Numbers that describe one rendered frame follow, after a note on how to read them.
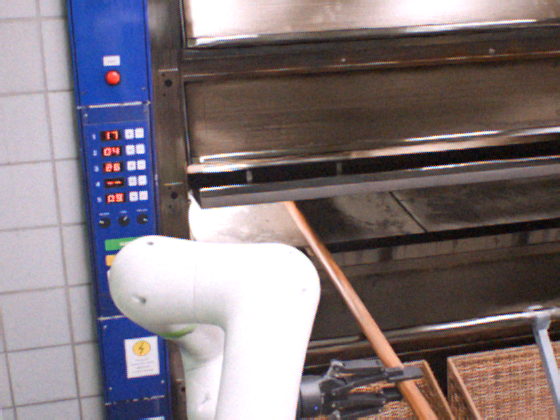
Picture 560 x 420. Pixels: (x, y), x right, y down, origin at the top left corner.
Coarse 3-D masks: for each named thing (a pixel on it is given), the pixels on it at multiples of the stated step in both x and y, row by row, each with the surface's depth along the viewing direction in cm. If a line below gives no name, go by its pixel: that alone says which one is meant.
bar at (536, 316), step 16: (464, 320) 193; (480, 320) 193; (496, 320) 194; (512, 320) 194; (528, 320) 195; (544, 320) 195; (336, 336) 187; (352, 336) 187; (384, 336) 188; (400, 336) 189; (416, 336) 190; (432, 336) 191; (544, 336) 196; (320, 352) 186; (544, 352) 194; (544, 368) 195
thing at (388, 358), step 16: (288, 208) 241; (304, 224) 229; (320, 240) 221; (320, 256) 214; (336, 272) 205; (336, 288) 203; (352, 288) 199; (352, 304) 193; (368, 320) 186; (368, 336) 183; (384, 352) 176; (400, 384) 167; (416, 400) 161; (416, 416) 159; (432, 416) 157
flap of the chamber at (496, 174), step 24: (360, 168) 215; (384, 168) 213; (528, 168) 208; (552, 168) 209; (192, 192) 203; (264, 192) 194; (288, 192) 195; (312, 192) 197; (336, 192) 198; (360, 192) 199
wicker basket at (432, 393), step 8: (424, 360) 237; (424, 368) 235; (424, 376) 237; (432, 376) 233; (376, 384) 234; (384, 384) 235; (392, 384) 235; (424, 384) 237; (432, 384) 231; (424, 392) 238; (432, 392) 233; (440, 392) 228; (400, 400) 236; (432, 400) 234; (440, 400) 228; (384, 408) 236; (400, 408) 237; (408, 408) 238; (432, 408) 234; (440, 408) 229; (448, 408) 224; (320, 416) 231; (368, 416) 235; (376, 416) 235; (384, 416) 236; (392, 416) 236; (440, 416) 229; (448, 416) 224
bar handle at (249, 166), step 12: (324, 156) 200; (336, 156) 200; (348, 156) 201; (204, 168) 194; (216, 168) 194; (228, 168) 195; (240, 168) 196; (252, 168) 196; (336, 168) 201; (252, 180) 197
